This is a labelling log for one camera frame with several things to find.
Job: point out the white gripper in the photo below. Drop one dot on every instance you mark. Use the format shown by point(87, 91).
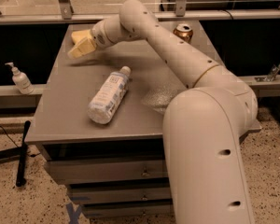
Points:
point(99, 36)

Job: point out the yellow sponge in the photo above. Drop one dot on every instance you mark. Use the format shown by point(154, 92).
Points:
point(79, 35)

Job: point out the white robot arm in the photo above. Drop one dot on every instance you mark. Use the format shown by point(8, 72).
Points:
point(202, 125)

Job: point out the clear plastic water bottle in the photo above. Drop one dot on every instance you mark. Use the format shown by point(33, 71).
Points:
point(106, 101)

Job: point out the white pump dispenser bottle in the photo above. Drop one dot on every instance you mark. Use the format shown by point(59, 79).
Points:
point(20, 79)

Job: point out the grey drawer cabinet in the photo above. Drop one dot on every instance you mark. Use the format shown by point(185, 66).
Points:
point(137, 121)

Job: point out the gold soda can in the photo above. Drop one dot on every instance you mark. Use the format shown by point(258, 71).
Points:
point(184, 31)

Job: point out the top grey drawer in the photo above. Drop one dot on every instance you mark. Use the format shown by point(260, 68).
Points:
point(106, 170)

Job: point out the grey drawer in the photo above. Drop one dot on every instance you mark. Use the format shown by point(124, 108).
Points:
point(119, 194)
point(127, 209)
point(106, 170)

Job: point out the middle grey drawer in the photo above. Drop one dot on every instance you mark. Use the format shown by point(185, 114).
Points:
point(119, 194)

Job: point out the black tripod leg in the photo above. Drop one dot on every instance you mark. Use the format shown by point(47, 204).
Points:
point(20, 180)

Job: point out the blue tape cross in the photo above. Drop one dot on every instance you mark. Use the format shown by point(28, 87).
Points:
point(73, 213)

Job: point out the bottom grey drawer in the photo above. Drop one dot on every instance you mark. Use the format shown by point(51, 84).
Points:
point(127, 209)

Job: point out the left metal rail bracket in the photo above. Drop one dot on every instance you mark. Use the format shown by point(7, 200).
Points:
point(66, 9)

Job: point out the metal rail bracket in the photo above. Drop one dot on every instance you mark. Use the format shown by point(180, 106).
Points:
point(66, 9)
point(180, 0)

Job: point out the right metal rail bracket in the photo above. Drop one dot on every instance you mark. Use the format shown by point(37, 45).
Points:
point(180, 0)

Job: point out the metal angle bracket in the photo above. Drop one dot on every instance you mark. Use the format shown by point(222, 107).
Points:
point(271, 76)

